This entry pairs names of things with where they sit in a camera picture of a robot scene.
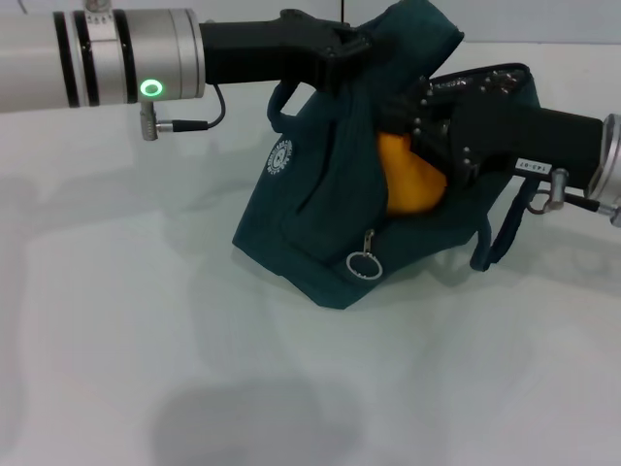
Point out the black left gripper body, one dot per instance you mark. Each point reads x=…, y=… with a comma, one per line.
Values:
x=257, y=48

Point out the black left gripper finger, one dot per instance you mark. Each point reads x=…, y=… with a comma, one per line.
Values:
x=351, y=39
x=347, y=70

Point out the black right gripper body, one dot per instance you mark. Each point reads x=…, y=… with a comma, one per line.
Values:
x=524, y=136

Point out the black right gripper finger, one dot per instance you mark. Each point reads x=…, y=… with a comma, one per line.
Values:
x=422, y=131
x=429, y=94

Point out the orange pear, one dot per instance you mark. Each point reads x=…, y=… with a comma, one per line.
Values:
x=412, y=184

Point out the dark teal fabric lunch bag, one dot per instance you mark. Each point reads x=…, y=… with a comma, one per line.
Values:
x=315, y=209

